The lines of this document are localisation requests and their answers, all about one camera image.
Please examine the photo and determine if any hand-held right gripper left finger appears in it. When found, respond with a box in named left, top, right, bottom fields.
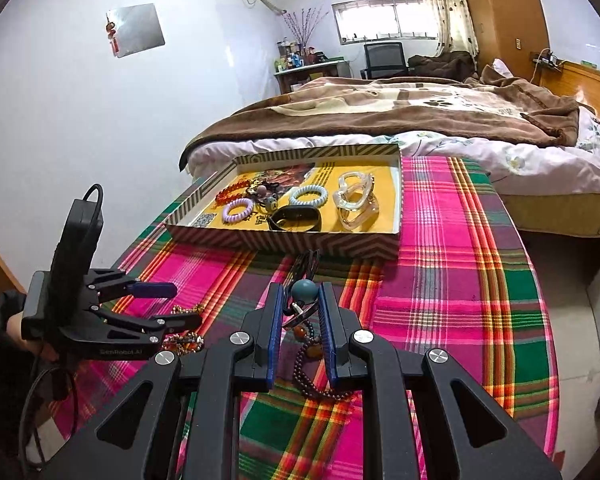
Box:
left=42, top=282, right=287, bottom=480

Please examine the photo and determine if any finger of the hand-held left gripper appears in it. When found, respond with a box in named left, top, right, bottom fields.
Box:
left=101, top=309, right=204, bottom=344
left=86, top=270, right=178, bottom=309

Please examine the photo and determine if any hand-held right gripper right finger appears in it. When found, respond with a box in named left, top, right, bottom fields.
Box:
left=320, top=282, right=563, bottom=480

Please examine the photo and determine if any gold chain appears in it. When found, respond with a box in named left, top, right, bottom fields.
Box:
left=161, top=303, right=207, bottom=357

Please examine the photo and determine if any black cord teal bead necklace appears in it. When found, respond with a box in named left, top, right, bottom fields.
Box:
left=281, top=249, right=322, bottom=331

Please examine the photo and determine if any dark bead necklace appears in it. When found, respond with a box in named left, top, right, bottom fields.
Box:
left=291, top=320, right=355, bottom=402

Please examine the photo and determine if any striped cardboard box tray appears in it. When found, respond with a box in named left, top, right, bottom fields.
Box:
left=164, top=142, right=402, bottom=262

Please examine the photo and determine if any black wristband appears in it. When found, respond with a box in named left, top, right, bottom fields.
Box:
left=268, top=205, right=324, bottom=234

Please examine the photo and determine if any purple spiral hair tie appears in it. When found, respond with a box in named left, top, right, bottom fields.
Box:
left=222, top=198, right=256, bottom=225

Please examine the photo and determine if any clear pinkish hair claw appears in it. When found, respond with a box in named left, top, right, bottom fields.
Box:
left=335, top=196, right=382, bottom=234

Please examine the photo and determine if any hair tie with round beads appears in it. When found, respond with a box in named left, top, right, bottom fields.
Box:
left=250, top=182, right=284, bottom=214

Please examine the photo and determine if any light blue spiral hair tie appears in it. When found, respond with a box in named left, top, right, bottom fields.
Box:
left=288, top=184, right=328, bottom=207

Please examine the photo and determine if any red bead bracelet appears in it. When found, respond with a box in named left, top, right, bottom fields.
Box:
left=214, top=179, right=254, bottom=207

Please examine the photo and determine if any clear white hair claw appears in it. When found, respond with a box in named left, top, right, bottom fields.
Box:
left=336, top=171, right=377, bottom=209

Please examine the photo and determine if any person's left hand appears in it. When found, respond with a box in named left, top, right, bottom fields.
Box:
left=6, top=311, right=60, bottom=360

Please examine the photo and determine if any plaid tablecloth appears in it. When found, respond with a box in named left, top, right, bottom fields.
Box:
left=45, top=155, right=561, bottom=480

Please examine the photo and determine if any bed with brown blanket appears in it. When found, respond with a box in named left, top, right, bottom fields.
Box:
left=178, top=64, right=582, bottom=172

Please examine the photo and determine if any red hanging ornament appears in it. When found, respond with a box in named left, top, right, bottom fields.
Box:
left=105, top=13, right=121, bottom=55

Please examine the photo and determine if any white floral bedsheet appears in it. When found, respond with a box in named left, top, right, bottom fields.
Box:
left=186, top=109, right=600, bottom=197

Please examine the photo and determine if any small desk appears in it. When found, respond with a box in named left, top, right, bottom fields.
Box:
left=273, top=58, right=352, bottom=96

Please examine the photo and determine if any yellowish mattress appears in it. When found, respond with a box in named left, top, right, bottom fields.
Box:
left=500, top=191, right=600, bottom=239

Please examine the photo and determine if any group of bottles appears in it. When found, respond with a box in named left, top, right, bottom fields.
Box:
left=274, top=37, right=331, bottom=73

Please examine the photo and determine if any black office chair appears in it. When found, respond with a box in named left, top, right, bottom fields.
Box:
left=359, top=42, right=416, bottom=80

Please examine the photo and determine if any dark brown cloth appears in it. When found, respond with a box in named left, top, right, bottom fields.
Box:
left=408, top=51, right=477, bottom=81

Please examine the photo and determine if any vase of dry branches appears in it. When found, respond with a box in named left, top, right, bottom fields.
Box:
left=282, top=6, right=329, bottom=62

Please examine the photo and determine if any window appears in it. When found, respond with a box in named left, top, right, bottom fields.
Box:
left=331, top=0, right=439, bottom=44

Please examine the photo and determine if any patterned curtain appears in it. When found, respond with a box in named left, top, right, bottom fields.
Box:
left=412, top=0, right=481, bottom=59

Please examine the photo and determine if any power strip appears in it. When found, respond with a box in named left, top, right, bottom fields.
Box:
left=530, top=50, right=564, bottom=74

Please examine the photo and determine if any wooden headboard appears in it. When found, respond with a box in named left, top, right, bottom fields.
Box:
left=539, top=60, right=600, bottom=127

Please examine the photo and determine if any wooden wardrobe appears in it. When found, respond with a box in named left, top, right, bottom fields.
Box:
left=452, top=0, right=552, bottom=69

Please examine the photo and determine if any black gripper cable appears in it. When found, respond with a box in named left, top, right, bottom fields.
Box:
left=19, top=364, right=83, bottom=467

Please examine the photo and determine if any metal wall sheet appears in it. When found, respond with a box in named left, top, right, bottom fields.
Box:
left=107, top=3, right=165, bottom=60

